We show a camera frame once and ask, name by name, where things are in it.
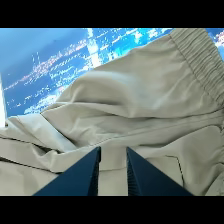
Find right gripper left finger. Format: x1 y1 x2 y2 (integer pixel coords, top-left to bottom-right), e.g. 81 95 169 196
33 146 102 197

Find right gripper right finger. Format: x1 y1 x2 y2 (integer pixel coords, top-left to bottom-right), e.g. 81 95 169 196
126 146 194 197

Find tan trousers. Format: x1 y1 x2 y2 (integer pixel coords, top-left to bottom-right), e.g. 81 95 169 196
0 28 224 197

